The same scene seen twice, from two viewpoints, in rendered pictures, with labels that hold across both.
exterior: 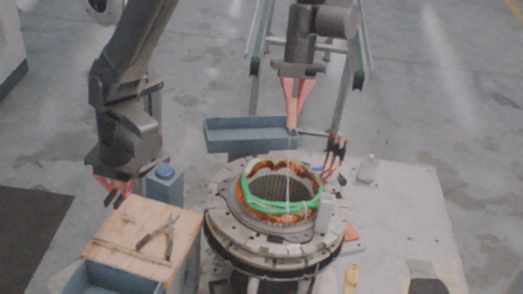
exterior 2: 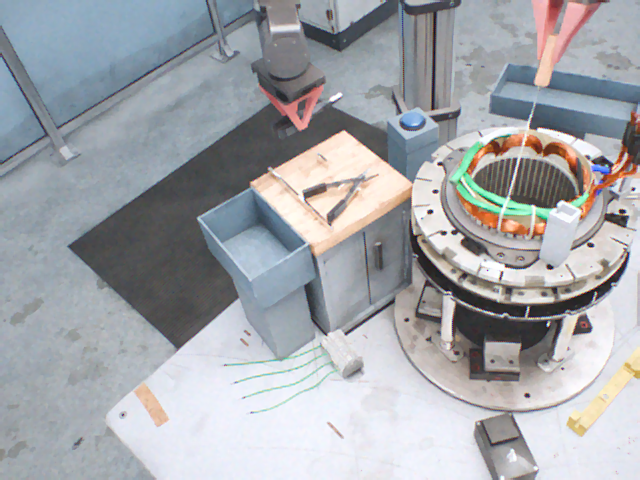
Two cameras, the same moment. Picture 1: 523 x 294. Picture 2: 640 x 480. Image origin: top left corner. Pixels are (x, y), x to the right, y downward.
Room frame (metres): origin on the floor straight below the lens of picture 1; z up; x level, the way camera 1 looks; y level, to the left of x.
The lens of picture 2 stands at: (0.22, -0.34, 1.77)
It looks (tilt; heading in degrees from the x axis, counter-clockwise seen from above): 48 degrees down; 48
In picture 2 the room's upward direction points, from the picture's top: 10 degrees counter-clockwise
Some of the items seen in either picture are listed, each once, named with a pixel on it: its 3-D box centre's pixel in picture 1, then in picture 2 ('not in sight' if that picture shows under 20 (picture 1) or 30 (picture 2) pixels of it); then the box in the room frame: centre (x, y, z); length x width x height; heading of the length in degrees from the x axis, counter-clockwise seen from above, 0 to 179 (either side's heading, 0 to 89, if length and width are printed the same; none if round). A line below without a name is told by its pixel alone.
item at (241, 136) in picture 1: (246, 167); (554, 150); (1.16, -0.01, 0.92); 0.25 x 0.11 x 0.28; 104
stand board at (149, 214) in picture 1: (145, 237); (331, 188); (0.73, 0.19, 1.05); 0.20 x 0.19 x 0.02; 166
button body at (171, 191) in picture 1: (165, 209); (412, 172); (0.96, 0.19, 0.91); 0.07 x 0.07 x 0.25; 67
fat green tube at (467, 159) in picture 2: (248, 180); (478, 153); (0.84, -0.02, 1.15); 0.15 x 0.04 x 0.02; 172
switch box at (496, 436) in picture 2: not in sight; (505, 449); (0.62, -0.23, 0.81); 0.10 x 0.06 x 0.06; 54
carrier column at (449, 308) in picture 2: (252, 293); (449, 312); (0.73, -0.05, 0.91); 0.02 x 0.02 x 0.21
